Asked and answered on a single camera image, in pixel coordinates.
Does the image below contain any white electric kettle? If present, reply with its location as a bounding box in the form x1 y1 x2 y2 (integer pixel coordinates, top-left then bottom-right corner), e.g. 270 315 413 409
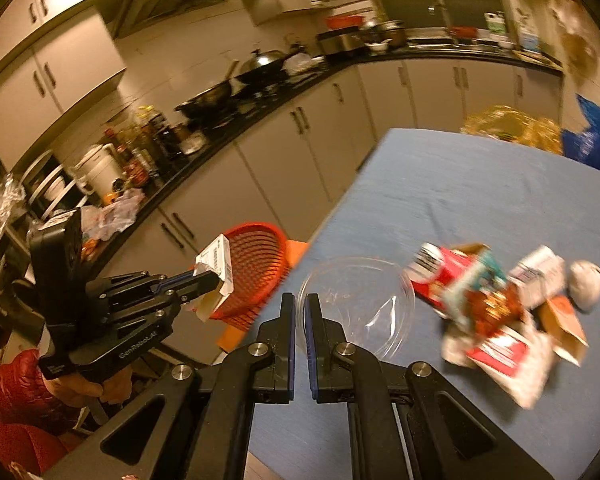
72 143 126 204

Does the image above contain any silver cooking pot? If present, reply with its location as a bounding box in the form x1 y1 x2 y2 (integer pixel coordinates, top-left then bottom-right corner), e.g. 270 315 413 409
361 20 407 49

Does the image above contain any black frying pan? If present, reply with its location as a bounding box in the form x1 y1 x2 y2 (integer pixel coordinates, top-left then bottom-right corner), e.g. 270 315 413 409
174 60 239 120

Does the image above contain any red white torn carton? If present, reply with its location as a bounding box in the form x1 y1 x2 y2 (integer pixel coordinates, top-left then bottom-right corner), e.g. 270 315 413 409
404 243 554 410

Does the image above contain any blue plastic bag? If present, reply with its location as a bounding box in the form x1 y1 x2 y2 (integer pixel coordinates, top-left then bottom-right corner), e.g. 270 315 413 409
562 94 600 170

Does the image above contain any red plastic mesh basket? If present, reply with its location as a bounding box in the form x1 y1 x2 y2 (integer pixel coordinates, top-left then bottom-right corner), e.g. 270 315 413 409
211 222 287 322

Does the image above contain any white small carton box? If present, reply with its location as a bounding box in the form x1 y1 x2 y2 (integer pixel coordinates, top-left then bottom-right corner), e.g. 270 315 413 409
192 234 234 322

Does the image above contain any yellow plastic bag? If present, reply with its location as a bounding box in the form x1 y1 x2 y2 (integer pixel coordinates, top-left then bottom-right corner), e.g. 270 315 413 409
460 105 562 155

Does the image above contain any black wok with lid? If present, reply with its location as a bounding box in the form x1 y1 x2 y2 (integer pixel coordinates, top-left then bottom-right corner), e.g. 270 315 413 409
236 49 298 86

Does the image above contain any person's left hand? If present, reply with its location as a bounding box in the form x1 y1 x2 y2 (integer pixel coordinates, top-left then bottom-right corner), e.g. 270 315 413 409
43 366 132 408

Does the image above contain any orange paper box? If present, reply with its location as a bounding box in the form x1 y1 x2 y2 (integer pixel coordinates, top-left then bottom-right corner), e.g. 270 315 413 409
539 295 588 367

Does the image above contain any white medicine box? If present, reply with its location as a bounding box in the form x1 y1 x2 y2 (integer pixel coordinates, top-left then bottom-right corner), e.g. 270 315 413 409
507 246 566 310

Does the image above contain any blue table cloth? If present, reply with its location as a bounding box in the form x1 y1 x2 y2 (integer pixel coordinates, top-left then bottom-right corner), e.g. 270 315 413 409
250 129 600 479

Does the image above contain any clear plastic bowl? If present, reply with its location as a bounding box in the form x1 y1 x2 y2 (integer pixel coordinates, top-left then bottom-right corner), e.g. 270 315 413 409
297 257 415 362

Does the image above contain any teal white wrapper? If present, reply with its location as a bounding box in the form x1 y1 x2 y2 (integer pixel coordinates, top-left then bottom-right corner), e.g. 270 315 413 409
441 248 506 325

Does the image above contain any crumpled white paper ball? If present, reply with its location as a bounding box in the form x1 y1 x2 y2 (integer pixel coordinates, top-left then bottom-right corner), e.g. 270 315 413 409
568 260 600 312

